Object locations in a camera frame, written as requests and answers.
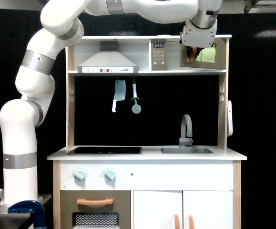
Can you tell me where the grey toy faucet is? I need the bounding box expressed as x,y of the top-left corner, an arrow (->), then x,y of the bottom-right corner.
179,114 -> 193,148

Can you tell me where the right white cabinet door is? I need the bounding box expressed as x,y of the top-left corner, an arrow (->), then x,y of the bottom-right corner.
183,191 -> 233,229

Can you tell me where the grey range hood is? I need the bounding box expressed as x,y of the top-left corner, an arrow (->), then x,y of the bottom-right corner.
78,41 -> 139,74

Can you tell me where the left white cabinet door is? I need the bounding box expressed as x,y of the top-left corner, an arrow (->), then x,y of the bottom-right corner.
133,190 -> 183,229

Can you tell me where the mint stove knob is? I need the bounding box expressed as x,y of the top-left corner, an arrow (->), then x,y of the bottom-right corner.
103,168 -> 117,181
72,168 -> 86,181

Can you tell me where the blue clamp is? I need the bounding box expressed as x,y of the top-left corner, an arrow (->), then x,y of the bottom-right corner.
8,200 -> 47,229

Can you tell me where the toy pizza cutter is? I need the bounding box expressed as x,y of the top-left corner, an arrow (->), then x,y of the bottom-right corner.
132,81 -> 142,114

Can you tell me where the white side-mounted holder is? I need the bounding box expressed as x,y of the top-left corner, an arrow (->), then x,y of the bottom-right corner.
227,100 -> 233,136

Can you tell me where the right mint stove knob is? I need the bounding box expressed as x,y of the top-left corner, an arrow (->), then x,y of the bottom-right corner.
103,168 -> 117,181

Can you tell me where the toy cleaver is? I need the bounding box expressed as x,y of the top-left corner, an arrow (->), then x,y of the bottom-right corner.
112,80 -> 126,113

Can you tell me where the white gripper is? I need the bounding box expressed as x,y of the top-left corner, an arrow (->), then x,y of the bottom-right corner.
179,20 -> 217,58

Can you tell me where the left mint stove knob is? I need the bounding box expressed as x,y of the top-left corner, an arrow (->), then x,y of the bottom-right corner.
72,168 -> 86,181

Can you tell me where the white wooden toy kitchen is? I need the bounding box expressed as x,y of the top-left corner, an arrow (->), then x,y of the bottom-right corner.
49,35 -> 246,229

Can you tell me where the microwave door with orange handle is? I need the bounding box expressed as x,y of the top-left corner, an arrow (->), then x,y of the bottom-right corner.
180,38 -> 226,70

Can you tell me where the black toy stovetop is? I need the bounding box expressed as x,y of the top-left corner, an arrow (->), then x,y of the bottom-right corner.
67,146 -> 142,155

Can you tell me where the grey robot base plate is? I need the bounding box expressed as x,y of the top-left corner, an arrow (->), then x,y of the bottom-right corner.
0,195 -> 52,229

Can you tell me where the white cabinet door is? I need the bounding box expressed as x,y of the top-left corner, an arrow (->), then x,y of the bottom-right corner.
183,191 -> 233,229
133,190 -> 183,229

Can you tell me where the grey toy sink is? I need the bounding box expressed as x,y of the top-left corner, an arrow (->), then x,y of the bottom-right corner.
161,147 -> 213,154

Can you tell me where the oven door with orange handle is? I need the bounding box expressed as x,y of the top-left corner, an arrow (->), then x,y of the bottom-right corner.
61,190 -> 131,229

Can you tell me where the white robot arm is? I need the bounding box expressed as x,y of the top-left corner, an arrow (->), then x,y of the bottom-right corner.
0,0 -> 222,206

